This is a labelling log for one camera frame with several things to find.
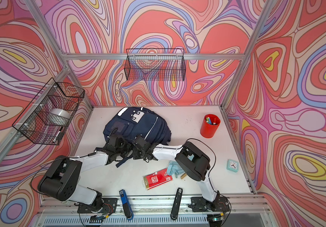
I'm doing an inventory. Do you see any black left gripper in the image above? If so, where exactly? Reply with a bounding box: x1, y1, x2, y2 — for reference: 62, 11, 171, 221
115, 139, 134, 159

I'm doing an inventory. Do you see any navy blue backpack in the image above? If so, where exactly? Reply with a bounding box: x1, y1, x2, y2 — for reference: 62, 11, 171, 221
103, 107, 172, 167

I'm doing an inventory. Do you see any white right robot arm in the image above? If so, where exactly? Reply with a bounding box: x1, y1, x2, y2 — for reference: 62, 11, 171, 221
132, 136, 219, 203

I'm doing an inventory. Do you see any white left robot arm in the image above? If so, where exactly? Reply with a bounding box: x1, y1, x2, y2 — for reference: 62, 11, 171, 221
37, 135, 131, 206

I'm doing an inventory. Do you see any light blue pencil case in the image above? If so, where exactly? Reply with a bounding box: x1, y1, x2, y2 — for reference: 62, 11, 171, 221
166, 161, 185, 178

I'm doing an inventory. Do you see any red packet with white label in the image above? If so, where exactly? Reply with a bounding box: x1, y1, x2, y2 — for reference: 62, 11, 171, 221
143, 168, 173, 190

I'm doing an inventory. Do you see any black marker in left basket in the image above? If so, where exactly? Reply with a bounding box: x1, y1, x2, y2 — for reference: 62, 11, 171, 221
53, 126, 64, 143

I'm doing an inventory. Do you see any silver tape roll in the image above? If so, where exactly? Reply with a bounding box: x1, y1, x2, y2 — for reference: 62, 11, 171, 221
48, 108, 71, 126

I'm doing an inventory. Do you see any blue stapler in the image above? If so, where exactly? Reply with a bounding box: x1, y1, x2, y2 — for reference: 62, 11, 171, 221
119, 189, 134, 220

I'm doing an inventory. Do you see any black stapler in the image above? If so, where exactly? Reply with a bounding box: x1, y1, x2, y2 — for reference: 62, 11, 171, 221
170, 188, 183, 220

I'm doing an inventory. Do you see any red pen cup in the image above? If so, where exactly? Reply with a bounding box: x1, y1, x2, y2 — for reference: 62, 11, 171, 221
200, 114, 221, 138

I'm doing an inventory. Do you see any mint green small clock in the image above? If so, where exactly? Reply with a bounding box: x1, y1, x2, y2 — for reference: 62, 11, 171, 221
226, 159, 239, 173

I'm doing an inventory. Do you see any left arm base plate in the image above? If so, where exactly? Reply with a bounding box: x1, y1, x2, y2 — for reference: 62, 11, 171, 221
78, 197, 118, 215

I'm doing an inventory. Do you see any black wire basket on left wall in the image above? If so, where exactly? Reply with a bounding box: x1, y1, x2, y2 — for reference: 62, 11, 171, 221
12, 79, 85, 146

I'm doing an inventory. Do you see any black wire basket on wall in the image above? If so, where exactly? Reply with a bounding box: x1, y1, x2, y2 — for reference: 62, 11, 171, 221
12, 79, 85, 146
124, 48, 186, 82

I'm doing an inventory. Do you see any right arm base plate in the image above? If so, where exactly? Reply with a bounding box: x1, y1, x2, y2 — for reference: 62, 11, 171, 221
188, 196, 230, 213

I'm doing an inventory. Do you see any black wire basket on rear wall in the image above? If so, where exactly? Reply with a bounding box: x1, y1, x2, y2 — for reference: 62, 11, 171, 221
124, 48, 186, 82

